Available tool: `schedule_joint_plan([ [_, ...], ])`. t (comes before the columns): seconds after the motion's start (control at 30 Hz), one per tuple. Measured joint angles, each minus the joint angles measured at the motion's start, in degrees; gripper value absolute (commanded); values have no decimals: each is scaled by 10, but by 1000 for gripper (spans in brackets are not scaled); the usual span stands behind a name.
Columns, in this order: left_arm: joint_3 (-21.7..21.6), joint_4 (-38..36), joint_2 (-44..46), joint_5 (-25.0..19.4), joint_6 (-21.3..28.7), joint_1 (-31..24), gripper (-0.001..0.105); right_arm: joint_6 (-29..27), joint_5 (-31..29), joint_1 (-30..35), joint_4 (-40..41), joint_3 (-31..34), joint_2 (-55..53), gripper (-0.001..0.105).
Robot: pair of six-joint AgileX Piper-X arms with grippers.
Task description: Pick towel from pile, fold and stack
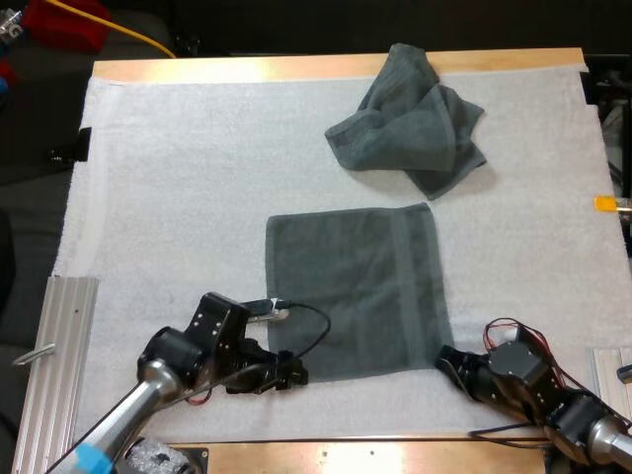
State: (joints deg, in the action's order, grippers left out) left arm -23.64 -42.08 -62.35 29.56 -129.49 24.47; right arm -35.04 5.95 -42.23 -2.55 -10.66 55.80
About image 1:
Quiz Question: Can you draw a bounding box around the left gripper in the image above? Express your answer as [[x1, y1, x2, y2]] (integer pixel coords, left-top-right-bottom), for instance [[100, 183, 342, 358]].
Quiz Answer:
[[183, 291, 310, 396]]

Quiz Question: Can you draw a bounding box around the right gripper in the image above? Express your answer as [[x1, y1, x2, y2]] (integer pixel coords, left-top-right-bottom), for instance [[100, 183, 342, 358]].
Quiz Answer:
[[433, 328, 557, 421]]

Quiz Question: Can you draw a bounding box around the flat grey-green towel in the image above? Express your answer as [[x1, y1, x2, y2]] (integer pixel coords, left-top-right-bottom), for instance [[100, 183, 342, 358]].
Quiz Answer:
[[265, 201, 456, 384]]

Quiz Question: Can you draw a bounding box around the crumpled grey-green towel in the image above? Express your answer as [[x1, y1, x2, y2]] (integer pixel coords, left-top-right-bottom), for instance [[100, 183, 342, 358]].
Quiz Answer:
[[324, 42, 488, 201]]

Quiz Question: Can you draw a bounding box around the orange table clip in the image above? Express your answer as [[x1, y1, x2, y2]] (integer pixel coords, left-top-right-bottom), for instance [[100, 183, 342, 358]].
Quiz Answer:
[[592, 195, 632, 214]]

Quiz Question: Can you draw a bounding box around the dark table clamp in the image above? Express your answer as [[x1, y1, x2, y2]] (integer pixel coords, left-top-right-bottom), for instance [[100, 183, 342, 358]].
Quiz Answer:
[[47, 126, 93, 165]]

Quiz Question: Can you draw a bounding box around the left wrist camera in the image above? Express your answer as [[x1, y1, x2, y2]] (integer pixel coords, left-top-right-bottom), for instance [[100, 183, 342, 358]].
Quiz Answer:
[[244, 297, 293, 326]]

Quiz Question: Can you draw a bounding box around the black camera cable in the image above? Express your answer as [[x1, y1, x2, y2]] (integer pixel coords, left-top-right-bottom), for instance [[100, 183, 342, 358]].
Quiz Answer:
[[283, 301, 332, 360]]

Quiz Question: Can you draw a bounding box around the ribbed aluminium rail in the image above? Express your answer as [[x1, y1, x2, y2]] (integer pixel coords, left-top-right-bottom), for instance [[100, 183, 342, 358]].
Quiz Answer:
[[586, 346, 632, 427], [11, 276, 101, 474]]

